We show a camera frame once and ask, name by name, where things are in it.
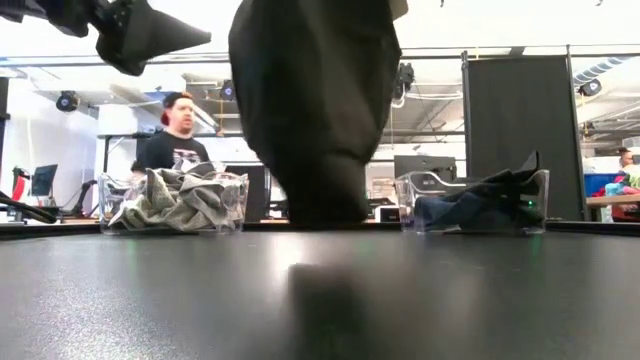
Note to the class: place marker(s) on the black towel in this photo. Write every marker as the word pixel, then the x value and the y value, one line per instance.
pixel 310 100
pixel 500 187

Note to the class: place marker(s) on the navy blue towel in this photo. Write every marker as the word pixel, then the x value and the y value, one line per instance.
pixel 450 212

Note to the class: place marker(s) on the black partition panel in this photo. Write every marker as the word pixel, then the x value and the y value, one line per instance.
pixel 520 115

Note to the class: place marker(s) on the person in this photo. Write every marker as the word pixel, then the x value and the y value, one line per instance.
pixel 172 150
pixel 626 157

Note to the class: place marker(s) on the black ceiling camera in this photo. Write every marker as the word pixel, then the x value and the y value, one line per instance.
pixel 226 91
pixel 404 77
pixel 66 101
pixel 590 87

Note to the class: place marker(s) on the blue storage bin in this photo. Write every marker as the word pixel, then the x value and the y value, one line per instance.
pixel 600 182

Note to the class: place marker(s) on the clear plastic basket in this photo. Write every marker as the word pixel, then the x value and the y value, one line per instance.
pixel 105 200
pixel 405 200

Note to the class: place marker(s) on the ribbed air duct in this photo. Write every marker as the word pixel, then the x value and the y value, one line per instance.
pixel 600 67

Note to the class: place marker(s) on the grey towel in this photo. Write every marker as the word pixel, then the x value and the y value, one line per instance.
pixel 210 200

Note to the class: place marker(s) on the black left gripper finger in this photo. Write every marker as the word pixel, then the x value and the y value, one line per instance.
pixel 145 40

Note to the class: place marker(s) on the dark computer monitor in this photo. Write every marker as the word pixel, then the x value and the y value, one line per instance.
pixel 44 180

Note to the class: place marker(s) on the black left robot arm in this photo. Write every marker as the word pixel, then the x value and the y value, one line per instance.
pixel 20 7

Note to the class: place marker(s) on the black cabinet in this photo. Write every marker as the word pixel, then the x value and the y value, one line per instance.
pixel 260 195

